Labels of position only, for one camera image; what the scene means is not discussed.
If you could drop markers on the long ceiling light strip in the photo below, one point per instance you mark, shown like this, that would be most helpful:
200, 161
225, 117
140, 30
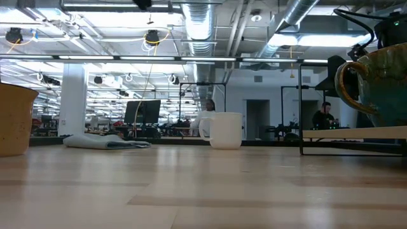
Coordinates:
143, 58

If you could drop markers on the brown green glazed mug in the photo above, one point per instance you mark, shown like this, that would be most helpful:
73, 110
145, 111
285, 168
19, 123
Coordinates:
388, 89

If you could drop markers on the silver ventilation duct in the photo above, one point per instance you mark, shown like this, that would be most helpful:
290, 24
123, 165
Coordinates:
200, 25

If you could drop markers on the folded grey cloth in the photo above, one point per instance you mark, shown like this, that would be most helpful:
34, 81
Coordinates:
101, 142

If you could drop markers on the white pillar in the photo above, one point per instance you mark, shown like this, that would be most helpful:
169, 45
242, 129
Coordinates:
73, 101

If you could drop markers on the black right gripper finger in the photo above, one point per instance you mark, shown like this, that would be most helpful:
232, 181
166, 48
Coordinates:
337, 68
326, 87

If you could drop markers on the wooden shelf with black legs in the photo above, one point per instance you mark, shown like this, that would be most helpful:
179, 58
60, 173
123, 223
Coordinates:
349, 133

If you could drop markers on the yellow mug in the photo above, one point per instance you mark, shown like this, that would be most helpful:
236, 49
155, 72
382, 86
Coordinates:
16, 121

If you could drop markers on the white mug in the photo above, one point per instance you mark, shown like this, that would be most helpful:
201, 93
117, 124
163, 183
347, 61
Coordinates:
225, 130

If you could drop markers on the black room monitor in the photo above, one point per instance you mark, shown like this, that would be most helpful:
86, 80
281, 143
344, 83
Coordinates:
143, 111

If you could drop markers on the black metal table frame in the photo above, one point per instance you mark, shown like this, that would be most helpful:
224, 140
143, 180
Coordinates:
178, 142

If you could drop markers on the black metal frame stand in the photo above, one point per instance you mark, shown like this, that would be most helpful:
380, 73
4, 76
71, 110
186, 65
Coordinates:
292, 86

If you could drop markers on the person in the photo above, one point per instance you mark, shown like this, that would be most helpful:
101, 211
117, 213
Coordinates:
322, 119
203, 122

